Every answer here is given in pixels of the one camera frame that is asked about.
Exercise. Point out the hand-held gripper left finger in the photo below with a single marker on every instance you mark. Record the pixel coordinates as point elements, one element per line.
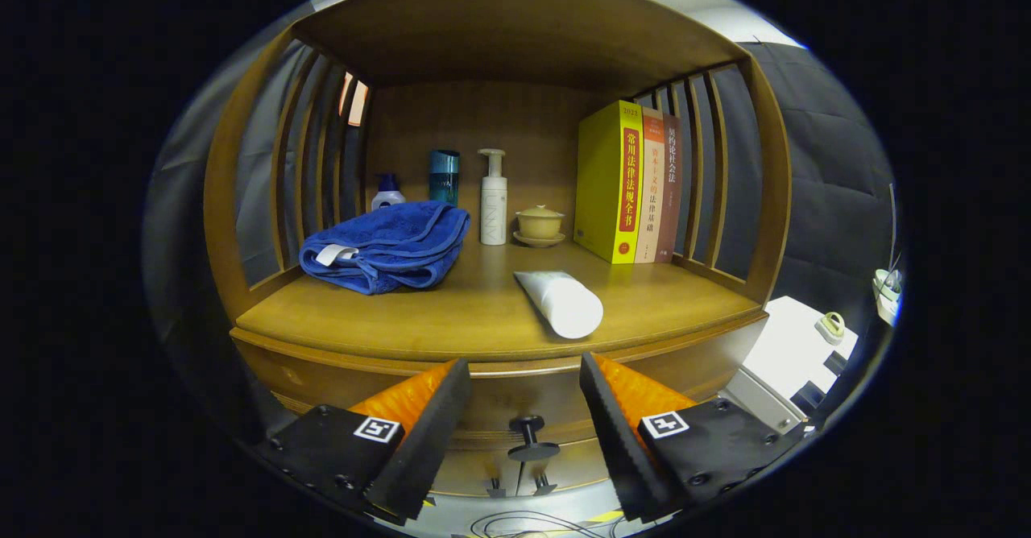
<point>431,441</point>

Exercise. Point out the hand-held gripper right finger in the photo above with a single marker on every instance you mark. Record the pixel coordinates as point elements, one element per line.
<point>620,441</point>

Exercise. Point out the black drawer knob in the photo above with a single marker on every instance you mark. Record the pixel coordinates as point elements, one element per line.
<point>527,424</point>

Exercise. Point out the wooden drawer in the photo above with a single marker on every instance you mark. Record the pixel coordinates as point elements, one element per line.
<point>523,393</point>

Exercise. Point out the white and green tube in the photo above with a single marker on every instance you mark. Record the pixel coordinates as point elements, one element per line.
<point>564,300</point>

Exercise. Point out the wooden countertop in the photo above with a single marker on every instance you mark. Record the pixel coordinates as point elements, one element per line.
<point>483,312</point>

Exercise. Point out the white side cabinet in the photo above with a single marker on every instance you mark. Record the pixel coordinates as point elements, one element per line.
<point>793,345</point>

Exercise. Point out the wooden cabinet with slatted sides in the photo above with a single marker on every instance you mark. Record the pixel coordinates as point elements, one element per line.
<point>499,39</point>

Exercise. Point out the small black door knob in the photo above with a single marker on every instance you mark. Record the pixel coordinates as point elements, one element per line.
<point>544,486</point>
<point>497,490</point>

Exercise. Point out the folded blue towel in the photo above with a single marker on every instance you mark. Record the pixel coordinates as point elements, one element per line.
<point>387,244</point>

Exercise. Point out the beige lidded tea bowl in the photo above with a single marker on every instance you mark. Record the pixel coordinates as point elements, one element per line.
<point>540,222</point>

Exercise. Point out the pale tape roll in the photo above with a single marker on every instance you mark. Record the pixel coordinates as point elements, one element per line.
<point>830,329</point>

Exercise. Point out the white pump bottle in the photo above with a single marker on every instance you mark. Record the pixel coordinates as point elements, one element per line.
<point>493,208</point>

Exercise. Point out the cream and orange book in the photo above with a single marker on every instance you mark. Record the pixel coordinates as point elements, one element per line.
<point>651,200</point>

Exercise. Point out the brown book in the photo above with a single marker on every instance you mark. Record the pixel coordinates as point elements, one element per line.
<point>668,200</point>

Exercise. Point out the small white bottle blue cap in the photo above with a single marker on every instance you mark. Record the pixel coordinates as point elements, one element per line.
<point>388,197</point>

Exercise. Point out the thick yellow book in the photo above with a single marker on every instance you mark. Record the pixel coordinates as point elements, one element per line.
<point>596,184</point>

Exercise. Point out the teal bottle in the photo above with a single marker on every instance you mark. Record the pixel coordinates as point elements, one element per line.
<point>444,175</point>

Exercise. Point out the white desk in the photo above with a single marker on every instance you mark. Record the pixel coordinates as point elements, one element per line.
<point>886,308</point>

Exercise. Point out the white bowl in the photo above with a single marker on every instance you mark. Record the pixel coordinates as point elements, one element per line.
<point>888,284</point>

